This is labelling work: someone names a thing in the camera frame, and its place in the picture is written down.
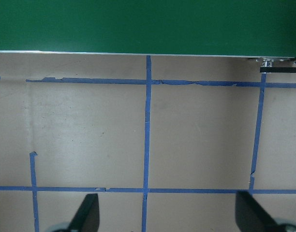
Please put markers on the green conveyor belt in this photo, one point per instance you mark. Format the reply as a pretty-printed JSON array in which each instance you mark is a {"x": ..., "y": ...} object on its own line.
[{"x": 138, "y": 24}]

